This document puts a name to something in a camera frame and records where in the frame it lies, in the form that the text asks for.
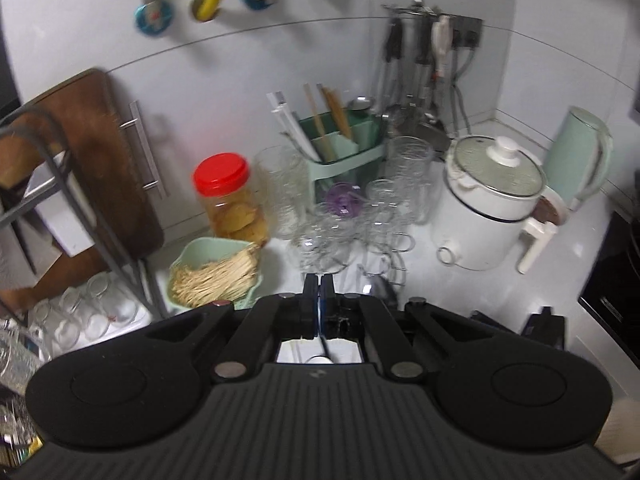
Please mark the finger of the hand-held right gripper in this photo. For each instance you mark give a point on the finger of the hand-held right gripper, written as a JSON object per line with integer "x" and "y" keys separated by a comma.
{"x": 492, "y": 322}
{"x": 547, "y": 330}

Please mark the tall patterned glass mug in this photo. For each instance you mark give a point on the tall patterned glass mug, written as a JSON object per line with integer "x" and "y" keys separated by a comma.
{"x": 410, "y": 175}
{"x": 15, "y": 355}

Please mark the mint green kettle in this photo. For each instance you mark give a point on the mint green kettle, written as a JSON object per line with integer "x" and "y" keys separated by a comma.
{"x": 580, "y": 155}

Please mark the green plastic basket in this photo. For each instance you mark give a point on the green plastic basket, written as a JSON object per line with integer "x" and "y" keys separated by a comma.
{"x": 192, "y": 252}

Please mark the bundle of wooden chopsticks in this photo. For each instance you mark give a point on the bundle of wooden chopsticks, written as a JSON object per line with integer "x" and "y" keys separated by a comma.
{"x": 332, "y": 110}

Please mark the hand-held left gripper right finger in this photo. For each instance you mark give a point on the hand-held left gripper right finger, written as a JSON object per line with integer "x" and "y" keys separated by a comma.
{"x": 327, "y": 310}

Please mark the bundle of white chopsticks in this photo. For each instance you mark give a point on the bundle of white chopsticks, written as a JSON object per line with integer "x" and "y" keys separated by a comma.
{"x": 295, "y": 125}

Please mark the black induction cooktop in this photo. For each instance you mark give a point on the black induction cooktop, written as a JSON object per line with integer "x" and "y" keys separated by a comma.
{"x": 615, "y": 270}

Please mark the red lidded plastic jar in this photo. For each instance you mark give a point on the red lidded plastic jar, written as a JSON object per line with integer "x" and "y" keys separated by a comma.
{"x": 227, "y": 200}

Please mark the pile of pale thin sticks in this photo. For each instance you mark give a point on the pile of pale thin sticks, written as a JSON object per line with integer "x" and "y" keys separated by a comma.
{"x": 215, "y": 280}

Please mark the row of hanging kitchen utensils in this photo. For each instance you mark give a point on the row of hanging kitchen utensils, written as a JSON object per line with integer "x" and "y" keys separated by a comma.
{"x": 395, "y": 60}

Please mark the wooden cutting board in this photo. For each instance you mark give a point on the wooden cutting board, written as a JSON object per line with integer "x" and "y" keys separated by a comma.
{"x": 100, "y": 160}

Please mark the dark wall socket strip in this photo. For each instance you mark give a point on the dark wall socket strip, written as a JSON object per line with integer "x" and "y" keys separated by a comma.
{"x": 470, "y": 32}

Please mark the green utensil holder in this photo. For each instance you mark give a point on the green utensil holder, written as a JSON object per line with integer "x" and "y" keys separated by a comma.
{"x": 345, "y": 160}

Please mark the purple lidded glass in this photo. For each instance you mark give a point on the purple lidded glass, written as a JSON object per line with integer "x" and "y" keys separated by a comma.
{"x": 344, "y": 200}

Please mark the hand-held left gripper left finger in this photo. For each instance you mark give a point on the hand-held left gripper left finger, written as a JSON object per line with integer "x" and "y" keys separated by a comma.
{"x": 312, "y": 310}

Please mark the clear patterned glass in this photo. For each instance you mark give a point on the clear patterned glass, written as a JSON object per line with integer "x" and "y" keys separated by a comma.
{"x": 282, "y": 190}

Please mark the row of upturned small glasses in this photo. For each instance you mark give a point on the row of upturned small glasses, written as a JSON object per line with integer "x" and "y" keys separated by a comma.
{"x": 85, "y": 310}

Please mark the white electric cooking pot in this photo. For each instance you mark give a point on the white electric cooking pot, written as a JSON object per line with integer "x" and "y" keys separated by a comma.
{"x": 475, "y": 220}

